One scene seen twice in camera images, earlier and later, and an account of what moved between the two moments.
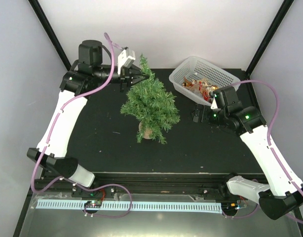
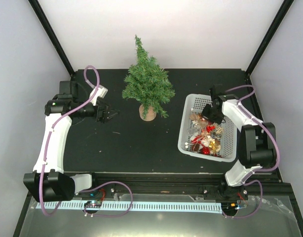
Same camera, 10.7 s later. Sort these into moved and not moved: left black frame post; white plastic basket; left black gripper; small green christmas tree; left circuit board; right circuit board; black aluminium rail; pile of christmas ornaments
Moved: small green christmas tree; left black gripper; white plastic basket; pile of christmas ornaments
Not moved: right circuit board; left black frame post; left circuit board; black aluminium rail
